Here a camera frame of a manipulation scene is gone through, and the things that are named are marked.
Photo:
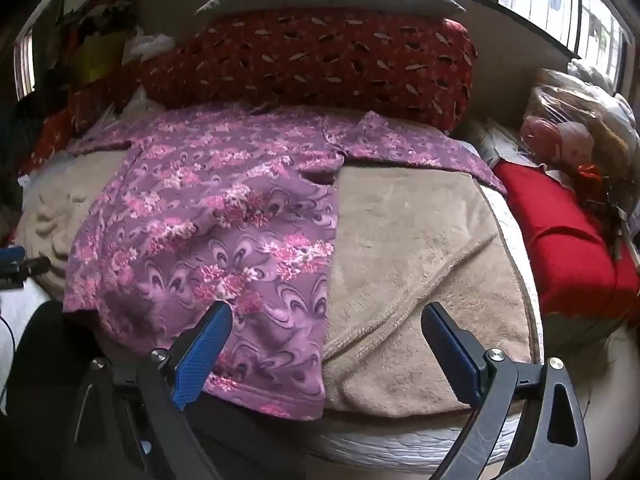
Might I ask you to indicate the red patterned pillow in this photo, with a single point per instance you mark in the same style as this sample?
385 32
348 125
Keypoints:
310 60

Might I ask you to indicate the red cushion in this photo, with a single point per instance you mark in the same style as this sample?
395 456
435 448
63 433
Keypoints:
555 230

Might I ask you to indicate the pile of clothes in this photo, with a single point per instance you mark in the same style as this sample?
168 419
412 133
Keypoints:
100 35

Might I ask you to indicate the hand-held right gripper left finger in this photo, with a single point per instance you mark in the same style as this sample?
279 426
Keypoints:
200 355

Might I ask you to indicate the purple floral garment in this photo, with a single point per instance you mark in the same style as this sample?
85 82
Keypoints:
200 200

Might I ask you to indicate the beige fleece blanket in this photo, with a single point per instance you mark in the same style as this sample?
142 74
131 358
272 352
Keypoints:
410 260

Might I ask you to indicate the white plastic bag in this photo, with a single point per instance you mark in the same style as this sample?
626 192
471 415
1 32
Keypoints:
147 45

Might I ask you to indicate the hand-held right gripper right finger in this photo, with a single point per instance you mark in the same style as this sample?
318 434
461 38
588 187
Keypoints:
450 355

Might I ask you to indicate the clear plastic bag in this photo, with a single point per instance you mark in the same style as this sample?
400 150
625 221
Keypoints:
575 115

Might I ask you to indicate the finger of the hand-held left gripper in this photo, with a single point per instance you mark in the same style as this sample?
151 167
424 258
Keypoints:
15 265

